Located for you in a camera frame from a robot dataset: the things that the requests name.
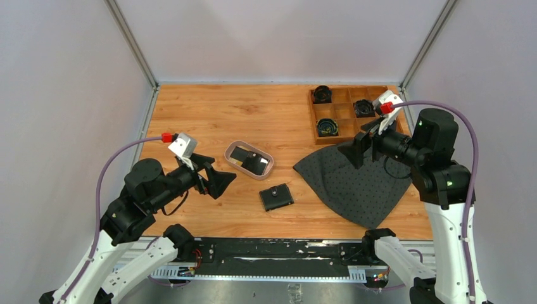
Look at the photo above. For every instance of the black rolled belt top left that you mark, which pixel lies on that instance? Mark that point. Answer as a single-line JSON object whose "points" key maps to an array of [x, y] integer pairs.
{"points": [[322, 95]]}

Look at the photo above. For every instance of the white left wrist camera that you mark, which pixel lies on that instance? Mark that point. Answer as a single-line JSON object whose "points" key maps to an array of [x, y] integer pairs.
{"points": [[182, 146]]}

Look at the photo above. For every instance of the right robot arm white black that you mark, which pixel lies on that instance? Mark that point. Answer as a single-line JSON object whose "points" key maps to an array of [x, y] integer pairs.
{"points": [[447, 191]]}

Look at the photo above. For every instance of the dark grey dotted cloth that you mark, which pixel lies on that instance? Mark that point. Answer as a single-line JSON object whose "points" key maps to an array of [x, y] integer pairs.
{"points": [[364, 196]]}

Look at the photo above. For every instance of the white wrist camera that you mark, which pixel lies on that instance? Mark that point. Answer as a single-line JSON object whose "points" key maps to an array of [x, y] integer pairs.
{"points": [[385, 107], [182, 146]]}

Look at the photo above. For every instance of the pink oval card tray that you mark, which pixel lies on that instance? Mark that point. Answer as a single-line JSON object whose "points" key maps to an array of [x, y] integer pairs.
{"points": [[232, 163]]}

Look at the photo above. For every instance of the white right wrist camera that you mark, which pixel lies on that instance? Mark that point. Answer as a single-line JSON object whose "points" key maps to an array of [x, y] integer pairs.
{"points": [[385, 107]]}

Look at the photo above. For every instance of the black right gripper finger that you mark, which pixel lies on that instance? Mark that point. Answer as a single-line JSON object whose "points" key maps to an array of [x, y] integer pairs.
{"points": [[372, 127], [354, 150]]}

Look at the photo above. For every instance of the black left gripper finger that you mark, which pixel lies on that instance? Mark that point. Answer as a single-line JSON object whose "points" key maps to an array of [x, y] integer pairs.
{"points": [[199, 160], [218, 182]]}

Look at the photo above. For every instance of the black card holder wallet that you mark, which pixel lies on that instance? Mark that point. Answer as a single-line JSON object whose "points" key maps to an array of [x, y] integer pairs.
{"points": [[276, 197]]}

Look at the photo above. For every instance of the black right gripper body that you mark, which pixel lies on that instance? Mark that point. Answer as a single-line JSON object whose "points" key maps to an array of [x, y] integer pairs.
{"points": [[380, 144]]}

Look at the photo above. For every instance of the wooden compartment tray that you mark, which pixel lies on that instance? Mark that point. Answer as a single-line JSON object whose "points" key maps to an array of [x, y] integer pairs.
{"points": [[341, 110]]}

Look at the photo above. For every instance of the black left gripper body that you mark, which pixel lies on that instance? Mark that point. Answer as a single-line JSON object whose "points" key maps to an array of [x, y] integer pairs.
{"points": [[195, 178]]}

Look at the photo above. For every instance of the black rolled belt middle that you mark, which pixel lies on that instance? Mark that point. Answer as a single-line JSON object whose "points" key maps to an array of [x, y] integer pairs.
{"points": [[364, 109]]}

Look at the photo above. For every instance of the black rolled belt green pattern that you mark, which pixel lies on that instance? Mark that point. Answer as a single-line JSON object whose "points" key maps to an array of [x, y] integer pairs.
{"points": [[327, 127]]}

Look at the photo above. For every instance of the black VIP card in tray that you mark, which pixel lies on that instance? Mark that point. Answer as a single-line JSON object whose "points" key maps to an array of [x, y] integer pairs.
{"points": [[250, 160]]}

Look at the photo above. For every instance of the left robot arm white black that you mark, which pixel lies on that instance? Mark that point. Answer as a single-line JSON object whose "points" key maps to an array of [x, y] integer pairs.
{"points": [[146, 191]]}

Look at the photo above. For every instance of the aluminium frame rail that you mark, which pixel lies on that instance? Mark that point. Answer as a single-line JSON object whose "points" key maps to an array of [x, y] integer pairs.
{"points": [[184, 258]]}

